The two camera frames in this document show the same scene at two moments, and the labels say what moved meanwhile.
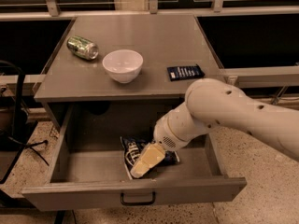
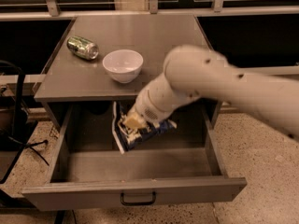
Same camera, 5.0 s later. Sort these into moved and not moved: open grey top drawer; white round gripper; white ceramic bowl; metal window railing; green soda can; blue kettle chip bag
Moved: white round gripper; blue kettle chip bag
Not moved: white ceramic bowl; metal window railing; green soda can; open grey top drawer
